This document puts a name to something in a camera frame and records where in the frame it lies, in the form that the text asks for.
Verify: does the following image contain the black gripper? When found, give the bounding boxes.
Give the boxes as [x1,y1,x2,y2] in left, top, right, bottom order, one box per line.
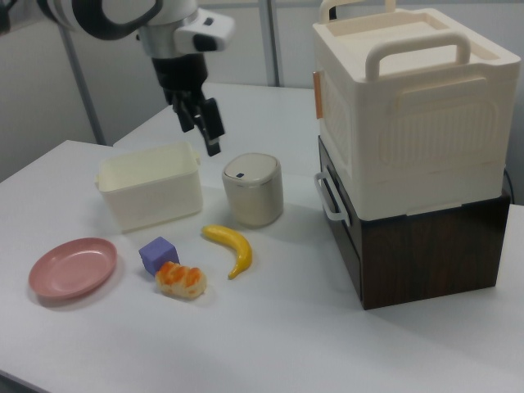
[151,52,227,158]

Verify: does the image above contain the purple cube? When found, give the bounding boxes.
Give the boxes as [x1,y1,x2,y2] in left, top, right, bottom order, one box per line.
[138,236,181,277]

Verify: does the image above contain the cream plastic open bin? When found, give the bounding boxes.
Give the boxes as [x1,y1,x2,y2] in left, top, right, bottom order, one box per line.
[94,142,204,235]

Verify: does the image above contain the small beige lidded trash can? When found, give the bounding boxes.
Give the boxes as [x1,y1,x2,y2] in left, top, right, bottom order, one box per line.
[221,152,284,228]

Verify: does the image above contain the orange box latch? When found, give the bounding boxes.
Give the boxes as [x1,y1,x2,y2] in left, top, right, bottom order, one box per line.
[312,70,325,121]

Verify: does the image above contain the yellow toy banana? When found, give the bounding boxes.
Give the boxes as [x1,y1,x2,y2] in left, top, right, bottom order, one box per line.
[201,224,254,281]

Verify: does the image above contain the orange glazed toy bread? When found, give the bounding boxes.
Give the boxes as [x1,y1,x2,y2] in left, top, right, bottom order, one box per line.
[155,261,208,300]

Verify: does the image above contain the pink plastic plate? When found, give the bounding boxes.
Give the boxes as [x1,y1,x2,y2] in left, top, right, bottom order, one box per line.
[28,237,119,306]

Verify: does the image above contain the dark wood drawer cabinet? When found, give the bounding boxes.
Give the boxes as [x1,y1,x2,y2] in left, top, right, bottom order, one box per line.
[317,134,513,314]

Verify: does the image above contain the grey metal frame post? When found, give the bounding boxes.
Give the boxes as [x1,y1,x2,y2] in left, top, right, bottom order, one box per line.
[59,24,106,145]
[268,0,285,88]

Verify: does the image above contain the white drawer handle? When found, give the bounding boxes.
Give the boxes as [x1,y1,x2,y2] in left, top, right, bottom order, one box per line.
[313,170,353,227]

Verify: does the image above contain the cream storage box with handles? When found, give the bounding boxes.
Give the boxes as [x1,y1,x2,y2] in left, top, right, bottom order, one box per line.
[312,0,522,217]

